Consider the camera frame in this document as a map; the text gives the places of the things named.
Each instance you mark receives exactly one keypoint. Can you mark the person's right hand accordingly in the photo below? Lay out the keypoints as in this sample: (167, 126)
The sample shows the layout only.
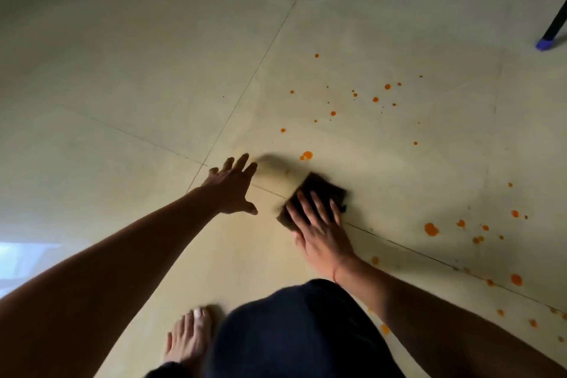
(325, 245)

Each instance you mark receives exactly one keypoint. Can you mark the person's left thumb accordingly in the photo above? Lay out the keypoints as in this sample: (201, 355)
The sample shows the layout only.
(250, 208)

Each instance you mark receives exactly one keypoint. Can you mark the dark brown cleaning cloth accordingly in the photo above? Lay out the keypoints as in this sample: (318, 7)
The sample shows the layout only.
(325, 190)

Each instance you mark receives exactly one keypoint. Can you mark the black chair leg blue cap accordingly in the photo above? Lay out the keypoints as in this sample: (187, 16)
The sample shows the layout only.
(551, 30)

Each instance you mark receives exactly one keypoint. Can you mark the person's dark blue shorts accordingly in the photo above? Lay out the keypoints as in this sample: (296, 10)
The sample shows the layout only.
(301, 333)

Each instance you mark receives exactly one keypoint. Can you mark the orange sauce spatter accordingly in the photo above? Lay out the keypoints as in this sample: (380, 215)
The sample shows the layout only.
(431, 229)

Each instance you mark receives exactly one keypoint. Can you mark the person's right middle finger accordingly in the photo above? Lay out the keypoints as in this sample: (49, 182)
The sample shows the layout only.
(308, 207)

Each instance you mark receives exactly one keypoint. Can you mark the person's right little finger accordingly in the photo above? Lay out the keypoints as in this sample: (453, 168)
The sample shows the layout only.
(336, 212)

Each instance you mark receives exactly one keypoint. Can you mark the person's left middle finger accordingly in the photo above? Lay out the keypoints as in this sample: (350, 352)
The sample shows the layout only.
(241, 162)

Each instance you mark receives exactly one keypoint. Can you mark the person's bare foot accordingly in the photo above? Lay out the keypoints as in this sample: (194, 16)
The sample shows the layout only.
(188, 338)

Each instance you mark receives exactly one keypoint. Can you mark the person's right thumb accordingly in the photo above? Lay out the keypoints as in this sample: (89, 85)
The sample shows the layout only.
(299, 240)

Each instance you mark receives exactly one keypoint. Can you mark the person's left hand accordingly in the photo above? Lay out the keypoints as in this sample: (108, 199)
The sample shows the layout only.
(228, 189)

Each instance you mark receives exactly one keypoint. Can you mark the person's left little finger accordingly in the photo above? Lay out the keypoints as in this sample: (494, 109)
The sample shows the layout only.
(213, 171)

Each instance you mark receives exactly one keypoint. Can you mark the person's right forearm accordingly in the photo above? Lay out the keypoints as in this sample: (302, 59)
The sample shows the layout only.
(443, 329)

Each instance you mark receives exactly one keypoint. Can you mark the person's left forearm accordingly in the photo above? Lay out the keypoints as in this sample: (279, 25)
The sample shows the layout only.
(102, 284)

